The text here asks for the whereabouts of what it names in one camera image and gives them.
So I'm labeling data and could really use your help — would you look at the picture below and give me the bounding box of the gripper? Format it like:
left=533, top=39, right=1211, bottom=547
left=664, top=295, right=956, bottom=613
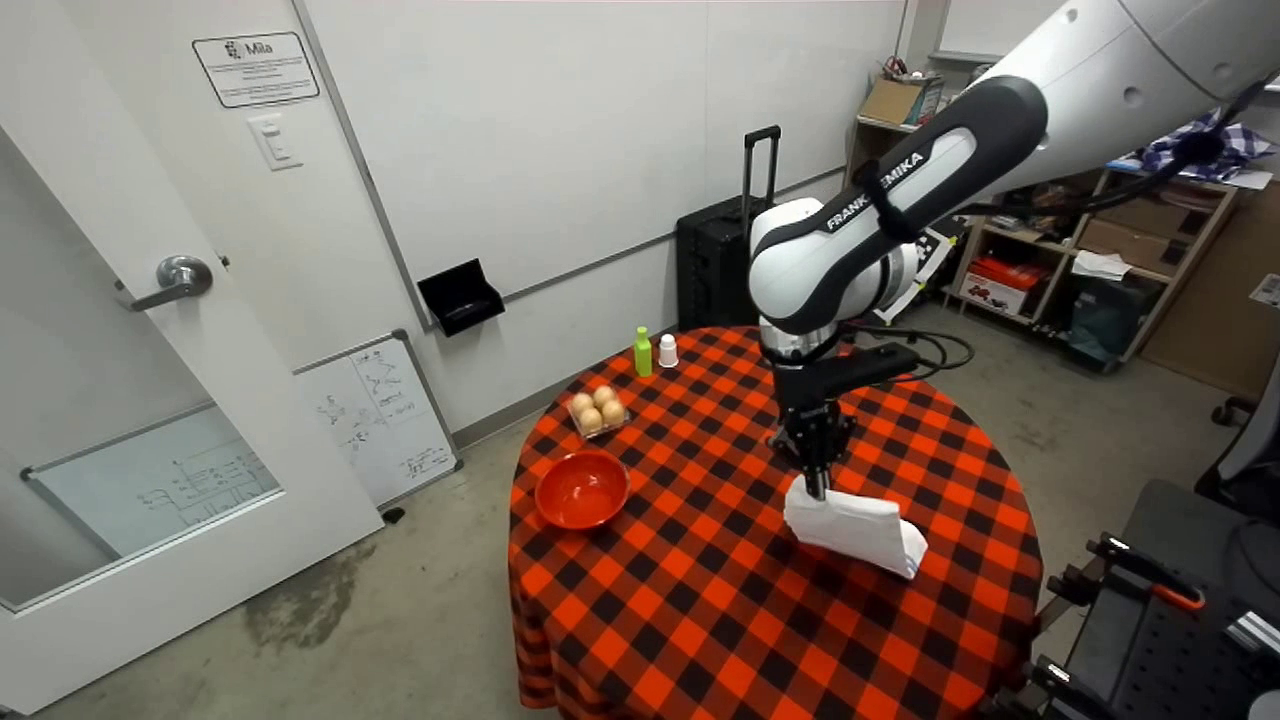
left=767, top=388, right=859, bottom=501

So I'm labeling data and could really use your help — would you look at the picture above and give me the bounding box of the white towel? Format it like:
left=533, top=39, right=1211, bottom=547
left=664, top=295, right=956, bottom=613
left=782, top=474, right=930, bottom=582

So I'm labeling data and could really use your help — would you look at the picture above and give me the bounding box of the red black checked tablecloth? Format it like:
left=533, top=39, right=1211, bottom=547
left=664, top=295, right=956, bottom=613
left=507, top=324, right=1047, bottom=720

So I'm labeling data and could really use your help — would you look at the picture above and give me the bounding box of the black suitcase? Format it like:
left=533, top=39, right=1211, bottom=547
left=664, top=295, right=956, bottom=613
left=675, top=124, right=784, bottom=334

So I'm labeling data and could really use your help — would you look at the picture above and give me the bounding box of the clear egg tray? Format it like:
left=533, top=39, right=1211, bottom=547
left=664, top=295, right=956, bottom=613
left=566, top=383, right=632, bottom=440

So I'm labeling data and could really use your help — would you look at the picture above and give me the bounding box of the red bowl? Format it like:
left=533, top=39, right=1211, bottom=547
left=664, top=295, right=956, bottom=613
left=533, top=449, right=632, bottom=532

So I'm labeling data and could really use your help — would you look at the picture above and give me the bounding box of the red white box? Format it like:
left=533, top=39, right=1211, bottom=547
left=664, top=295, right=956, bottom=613
left=958, top=256, right=1053, bottom=317

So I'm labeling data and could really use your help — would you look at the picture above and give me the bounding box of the black orange clamp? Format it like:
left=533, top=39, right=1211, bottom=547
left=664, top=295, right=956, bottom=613
left=1084, top=532, right=1208, bottom=614

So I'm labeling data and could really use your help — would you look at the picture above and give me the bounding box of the open cardboard box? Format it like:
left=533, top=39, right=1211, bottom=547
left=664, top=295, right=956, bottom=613
left=858, top=76, right=945, bottom=128

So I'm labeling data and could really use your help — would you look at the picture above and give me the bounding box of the wooden shelf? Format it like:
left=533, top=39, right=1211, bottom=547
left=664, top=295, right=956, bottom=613
left=843, top=58, right=1243, bottom=369

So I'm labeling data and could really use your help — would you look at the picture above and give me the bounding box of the brown board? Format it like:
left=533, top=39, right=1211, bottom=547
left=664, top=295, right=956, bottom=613
left=1140, top=180, right=1280, bottom=403

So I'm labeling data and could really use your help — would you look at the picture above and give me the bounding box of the leaning whiteboard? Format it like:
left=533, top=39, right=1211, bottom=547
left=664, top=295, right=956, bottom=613
left=294, top=329, right=464, bottom=512

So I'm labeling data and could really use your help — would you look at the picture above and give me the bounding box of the office chair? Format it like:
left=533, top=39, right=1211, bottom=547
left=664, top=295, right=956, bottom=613
left=1194, top=348, right=1280, bottom=523

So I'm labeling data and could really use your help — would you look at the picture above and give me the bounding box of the blue checked cloth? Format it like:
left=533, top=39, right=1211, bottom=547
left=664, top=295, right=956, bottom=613
left=1132, top=108, right=1278, bottom=183

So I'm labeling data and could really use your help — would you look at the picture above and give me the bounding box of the white door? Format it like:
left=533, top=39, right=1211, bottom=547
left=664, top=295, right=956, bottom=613
left=0, top=0, right=387, bottom=717

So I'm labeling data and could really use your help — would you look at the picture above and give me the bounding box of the black wall tray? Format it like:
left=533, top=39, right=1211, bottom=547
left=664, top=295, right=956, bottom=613
left=416, top=258, right=507, bottom=339

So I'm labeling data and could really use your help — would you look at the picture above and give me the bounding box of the white light switch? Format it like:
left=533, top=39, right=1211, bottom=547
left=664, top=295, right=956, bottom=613
left=246, top=112, right=305, bottom=172

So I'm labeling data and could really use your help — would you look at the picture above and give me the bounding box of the white wall sign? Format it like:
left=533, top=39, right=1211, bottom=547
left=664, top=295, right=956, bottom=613
left=191, top=31, right=322, bottom=110

